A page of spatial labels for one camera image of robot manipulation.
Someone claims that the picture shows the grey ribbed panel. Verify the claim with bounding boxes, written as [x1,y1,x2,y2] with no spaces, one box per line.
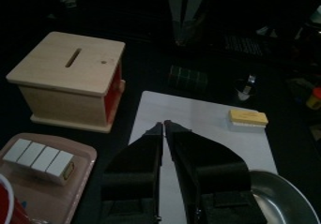
[225,35,266,56]

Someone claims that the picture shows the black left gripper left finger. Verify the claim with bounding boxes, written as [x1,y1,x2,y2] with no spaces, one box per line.
[99,122,165,224]

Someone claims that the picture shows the yellow bottle with red cap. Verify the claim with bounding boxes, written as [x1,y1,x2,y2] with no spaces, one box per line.
[305,86,321,111]

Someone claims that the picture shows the wooden box with slot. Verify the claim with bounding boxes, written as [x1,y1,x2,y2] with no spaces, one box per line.
[5,31,127,134]

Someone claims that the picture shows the yellow rectangular block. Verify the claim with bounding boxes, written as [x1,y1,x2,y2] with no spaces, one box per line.
[229,109,270,128]

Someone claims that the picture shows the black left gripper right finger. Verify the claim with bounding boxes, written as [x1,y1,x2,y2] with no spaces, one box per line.
[165,119,268,224]

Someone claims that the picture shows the clear tray with pens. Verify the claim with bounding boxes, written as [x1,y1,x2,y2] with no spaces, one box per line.
[0,132,98,224]

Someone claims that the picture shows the round metal bowl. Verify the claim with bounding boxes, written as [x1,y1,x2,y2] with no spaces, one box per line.
[249,170,321,224]

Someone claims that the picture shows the red plastic cup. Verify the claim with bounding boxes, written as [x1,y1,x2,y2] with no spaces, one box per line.
[0,172,31,224]

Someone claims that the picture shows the dark green ribbed block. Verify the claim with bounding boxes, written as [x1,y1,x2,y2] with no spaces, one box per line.
[167,65,210,91]

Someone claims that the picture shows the white cutting board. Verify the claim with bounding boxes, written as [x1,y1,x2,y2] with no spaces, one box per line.
[128,90,280,224]

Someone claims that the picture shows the white segmented block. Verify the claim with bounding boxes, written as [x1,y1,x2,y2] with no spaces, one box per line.
[3,138,76,185]

